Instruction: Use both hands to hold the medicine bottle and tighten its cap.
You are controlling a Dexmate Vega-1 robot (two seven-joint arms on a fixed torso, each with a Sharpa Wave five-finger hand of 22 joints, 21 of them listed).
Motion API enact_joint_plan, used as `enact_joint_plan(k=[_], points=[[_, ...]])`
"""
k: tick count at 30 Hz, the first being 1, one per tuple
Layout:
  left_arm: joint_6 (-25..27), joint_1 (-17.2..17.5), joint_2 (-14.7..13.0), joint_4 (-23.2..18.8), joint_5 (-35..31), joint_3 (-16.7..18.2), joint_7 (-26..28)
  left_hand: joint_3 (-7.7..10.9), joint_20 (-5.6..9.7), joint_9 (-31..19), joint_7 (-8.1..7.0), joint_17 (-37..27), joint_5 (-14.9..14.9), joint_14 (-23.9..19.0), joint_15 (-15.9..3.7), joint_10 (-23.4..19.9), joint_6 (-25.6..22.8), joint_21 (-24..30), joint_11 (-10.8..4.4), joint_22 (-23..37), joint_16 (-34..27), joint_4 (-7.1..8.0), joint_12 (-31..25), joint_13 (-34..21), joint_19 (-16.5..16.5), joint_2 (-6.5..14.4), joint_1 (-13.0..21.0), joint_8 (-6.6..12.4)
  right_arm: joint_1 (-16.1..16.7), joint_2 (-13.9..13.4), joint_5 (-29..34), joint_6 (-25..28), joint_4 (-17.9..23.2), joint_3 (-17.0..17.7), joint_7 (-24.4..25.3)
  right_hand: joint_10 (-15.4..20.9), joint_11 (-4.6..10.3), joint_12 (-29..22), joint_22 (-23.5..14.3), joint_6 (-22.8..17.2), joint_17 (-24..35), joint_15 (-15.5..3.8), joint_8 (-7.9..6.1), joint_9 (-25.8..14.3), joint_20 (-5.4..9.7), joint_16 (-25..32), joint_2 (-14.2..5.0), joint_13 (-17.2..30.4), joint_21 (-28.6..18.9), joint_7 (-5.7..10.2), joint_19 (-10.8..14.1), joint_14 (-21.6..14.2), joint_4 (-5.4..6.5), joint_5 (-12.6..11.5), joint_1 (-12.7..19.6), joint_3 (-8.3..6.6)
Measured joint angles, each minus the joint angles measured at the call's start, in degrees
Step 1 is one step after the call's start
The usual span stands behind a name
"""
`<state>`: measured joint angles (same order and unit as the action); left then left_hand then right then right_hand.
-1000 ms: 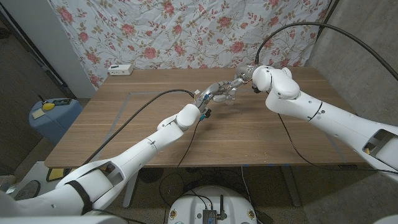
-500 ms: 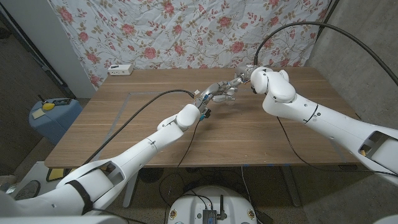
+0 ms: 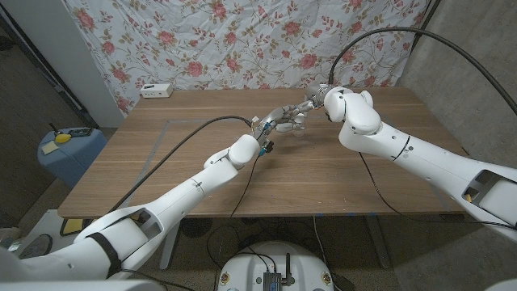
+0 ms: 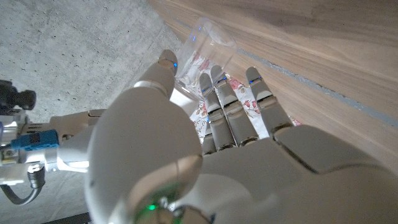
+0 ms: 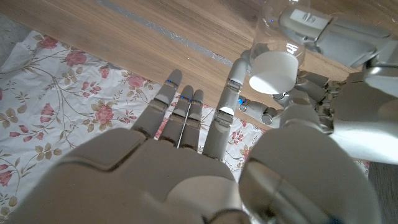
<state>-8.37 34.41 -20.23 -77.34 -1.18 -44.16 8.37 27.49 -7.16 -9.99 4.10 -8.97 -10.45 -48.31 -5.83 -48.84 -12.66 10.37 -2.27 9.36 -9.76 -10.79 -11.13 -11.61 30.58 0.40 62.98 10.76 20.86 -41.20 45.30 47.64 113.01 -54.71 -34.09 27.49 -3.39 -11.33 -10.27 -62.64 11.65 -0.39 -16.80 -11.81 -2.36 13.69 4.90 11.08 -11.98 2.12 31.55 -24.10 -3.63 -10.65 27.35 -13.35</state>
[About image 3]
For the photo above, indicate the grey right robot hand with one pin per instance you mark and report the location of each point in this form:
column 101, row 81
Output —
column 317, row 96

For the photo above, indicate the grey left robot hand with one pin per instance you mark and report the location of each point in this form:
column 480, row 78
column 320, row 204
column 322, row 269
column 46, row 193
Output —
column 274, row 119

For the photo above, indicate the white bottle cap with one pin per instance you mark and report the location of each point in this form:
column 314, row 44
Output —
column 299, row 118

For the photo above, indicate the clear plastic medicine bottle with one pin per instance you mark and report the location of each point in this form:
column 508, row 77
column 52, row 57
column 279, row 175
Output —
column 299, row 130

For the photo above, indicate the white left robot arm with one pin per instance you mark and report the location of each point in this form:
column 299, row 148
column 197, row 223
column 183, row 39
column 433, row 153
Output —
column 182, row 198

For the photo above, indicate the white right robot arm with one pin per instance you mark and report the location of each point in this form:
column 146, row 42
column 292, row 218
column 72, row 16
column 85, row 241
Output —
column 424, row 157

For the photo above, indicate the floral backdrop cloth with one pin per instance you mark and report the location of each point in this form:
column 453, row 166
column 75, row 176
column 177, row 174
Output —
column 250, row 48

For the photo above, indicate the white power strip box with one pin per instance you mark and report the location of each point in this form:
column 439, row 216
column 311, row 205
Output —
column 156, row 91

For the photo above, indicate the black backdrop stand pole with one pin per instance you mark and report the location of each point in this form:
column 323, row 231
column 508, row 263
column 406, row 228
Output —
column 422, row 28

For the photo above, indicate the white robot torso base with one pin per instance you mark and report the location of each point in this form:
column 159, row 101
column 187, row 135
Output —
column 242, row 271

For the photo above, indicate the grey table leg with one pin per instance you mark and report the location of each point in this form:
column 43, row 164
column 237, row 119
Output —
column 379, row 242

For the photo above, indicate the black router with antenna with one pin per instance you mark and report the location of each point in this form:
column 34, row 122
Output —
column 271, row 281

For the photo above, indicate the white table leg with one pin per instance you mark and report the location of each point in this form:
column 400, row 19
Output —
column 169, row 250

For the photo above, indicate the black flat device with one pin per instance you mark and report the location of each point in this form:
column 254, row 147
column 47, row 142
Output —
column 81, row 132

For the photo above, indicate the blue round stool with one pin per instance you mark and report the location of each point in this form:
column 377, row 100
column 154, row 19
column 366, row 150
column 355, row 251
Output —
column 72, row 157

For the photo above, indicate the yellow rounded object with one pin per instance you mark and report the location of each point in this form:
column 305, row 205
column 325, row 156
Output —
column 63, row 138

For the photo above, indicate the pale yellow sticky note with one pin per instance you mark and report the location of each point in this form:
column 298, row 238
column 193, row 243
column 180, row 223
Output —
column 50, row 148

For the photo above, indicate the yellow and black board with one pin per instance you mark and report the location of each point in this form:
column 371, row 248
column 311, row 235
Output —
column 74, row 226

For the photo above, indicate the dark round floor plate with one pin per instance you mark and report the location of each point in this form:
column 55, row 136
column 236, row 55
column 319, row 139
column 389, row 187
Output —
column 34, row 247

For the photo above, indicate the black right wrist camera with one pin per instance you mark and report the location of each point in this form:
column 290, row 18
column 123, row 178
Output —
column 329, row 117

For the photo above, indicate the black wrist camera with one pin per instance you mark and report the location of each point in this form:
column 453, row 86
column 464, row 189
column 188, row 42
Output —
column 267, row 147
column 329, row 117

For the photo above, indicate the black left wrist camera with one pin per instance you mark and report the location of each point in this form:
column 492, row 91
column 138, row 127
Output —
column 267, row 147

